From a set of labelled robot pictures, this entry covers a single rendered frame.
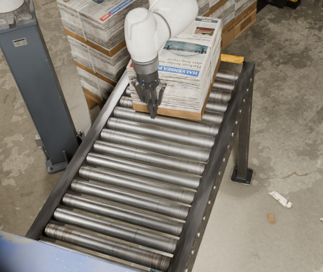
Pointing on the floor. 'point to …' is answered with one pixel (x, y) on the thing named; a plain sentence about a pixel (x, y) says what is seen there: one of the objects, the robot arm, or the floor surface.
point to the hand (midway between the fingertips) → (153, 109)
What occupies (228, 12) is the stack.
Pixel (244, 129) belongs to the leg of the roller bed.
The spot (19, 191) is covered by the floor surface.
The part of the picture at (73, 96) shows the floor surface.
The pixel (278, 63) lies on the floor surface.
